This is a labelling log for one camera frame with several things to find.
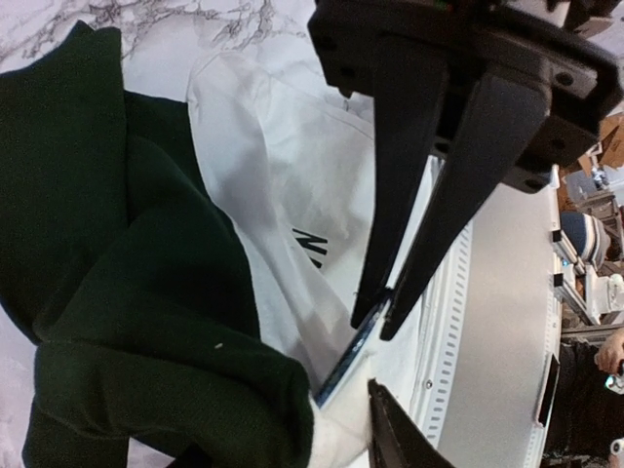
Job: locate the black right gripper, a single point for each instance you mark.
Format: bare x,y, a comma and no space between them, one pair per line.
405,53

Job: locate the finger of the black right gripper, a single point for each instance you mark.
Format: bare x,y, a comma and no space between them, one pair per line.
500,119

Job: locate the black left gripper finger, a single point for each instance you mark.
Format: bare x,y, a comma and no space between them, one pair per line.
396,441

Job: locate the round blue picture badge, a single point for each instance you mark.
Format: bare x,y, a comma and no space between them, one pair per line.
353,350

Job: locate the white and green t-shirt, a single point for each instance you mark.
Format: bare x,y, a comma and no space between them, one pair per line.
184,269

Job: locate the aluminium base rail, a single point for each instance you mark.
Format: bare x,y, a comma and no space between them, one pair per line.
491,327

